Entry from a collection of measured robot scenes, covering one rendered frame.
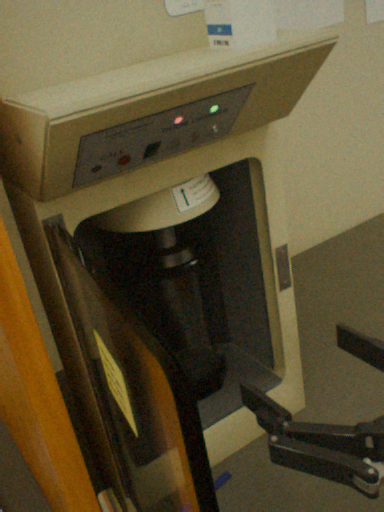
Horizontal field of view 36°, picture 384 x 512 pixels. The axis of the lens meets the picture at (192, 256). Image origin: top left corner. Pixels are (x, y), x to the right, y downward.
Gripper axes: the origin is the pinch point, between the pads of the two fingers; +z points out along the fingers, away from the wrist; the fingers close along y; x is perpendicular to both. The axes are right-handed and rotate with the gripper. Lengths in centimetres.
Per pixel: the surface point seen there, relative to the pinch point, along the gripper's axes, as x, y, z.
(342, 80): -10, -70, 60
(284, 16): -26, -54, 60
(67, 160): -25.7, 15.3, 10.6
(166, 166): -19.6, 1.9, 17.6
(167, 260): -5.1, 1.1, 23.7
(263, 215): -7.4, -12.8, 20.2
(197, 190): -14.3, -3.1, 20.2
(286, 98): -24.3, -11.5, 11.8
